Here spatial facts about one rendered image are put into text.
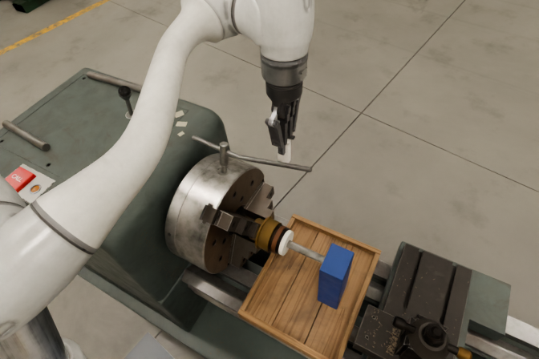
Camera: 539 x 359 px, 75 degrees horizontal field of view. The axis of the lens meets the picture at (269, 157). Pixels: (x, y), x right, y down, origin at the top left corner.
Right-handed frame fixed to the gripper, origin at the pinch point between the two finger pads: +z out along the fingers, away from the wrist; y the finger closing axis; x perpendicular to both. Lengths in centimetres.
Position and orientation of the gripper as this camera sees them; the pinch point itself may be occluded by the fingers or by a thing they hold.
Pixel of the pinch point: (284, 150)
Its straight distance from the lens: 84.8
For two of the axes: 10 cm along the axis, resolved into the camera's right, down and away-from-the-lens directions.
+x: -8.8, -3.2, 3.6
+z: 0.3, 7.1, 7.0
